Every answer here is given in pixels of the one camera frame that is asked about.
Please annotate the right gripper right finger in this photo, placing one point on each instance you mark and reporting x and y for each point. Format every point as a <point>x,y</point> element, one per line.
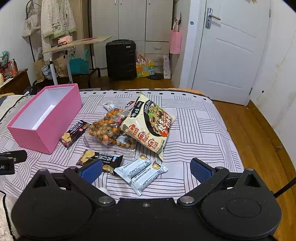
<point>211,180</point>

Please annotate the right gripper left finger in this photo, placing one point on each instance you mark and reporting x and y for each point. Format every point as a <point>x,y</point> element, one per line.
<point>82,180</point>

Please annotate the clear bag of mixed nuts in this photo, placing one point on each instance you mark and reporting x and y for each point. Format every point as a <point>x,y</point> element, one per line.
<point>107,130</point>

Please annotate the black cracker pack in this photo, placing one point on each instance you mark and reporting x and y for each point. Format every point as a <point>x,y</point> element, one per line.
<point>109,162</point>
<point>74,133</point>

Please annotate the white snack bar wrapper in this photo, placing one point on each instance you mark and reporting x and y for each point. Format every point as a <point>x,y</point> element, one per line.
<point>145,177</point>
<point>128,171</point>

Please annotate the striped bed sheet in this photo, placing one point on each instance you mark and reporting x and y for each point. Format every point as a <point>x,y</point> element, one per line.
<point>197,132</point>

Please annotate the pink storage box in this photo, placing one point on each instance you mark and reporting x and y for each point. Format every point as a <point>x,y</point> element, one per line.
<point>41,122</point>

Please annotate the small white snack packet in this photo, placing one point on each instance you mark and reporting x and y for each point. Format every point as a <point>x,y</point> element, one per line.
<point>109,106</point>

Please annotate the wooden nightstand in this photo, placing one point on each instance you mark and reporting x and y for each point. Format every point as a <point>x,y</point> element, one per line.
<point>16,85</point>

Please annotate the instant noodle packet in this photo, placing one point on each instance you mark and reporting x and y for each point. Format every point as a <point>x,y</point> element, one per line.
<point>148,124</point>

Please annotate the teal tote bag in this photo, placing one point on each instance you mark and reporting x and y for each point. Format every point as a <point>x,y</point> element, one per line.
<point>79,66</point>

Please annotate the white floral gift bag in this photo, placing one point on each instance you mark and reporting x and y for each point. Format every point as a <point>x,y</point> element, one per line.
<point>166,67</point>

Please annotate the colourful gift bag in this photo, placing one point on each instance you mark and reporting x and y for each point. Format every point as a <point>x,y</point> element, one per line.
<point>144,67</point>

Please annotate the wooden folding table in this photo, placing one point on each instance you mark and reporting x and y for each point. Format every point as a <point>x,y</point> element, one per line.
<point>66,48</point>

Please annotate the black suitcase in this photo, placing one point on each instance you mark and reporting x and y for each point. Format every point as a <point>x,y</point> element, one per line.
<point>121,60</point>

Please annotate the white canvas tote bag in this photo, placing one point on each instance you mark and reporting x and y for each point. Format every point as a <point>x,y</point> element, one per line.
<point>31,26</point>

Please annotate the pink paper bag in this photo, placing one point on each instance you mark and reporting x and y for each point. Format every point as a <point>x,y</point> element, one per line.
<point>175,42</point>

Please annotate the white door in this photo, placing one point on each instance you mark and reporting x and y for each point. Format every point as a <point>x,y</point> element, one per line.
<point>231,50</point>

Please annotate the cream knitted cardigan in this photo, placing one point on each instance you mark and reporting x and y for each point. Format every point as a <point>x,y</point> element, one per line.
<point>57,20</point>

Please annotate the white wardrobe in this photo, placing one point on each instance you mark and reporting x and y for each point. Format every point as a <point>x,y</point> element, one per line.
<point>148,23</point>

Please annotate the silver door handle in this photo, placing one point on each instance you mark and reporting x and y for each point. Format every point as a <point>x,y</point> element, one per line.
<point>209,18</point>

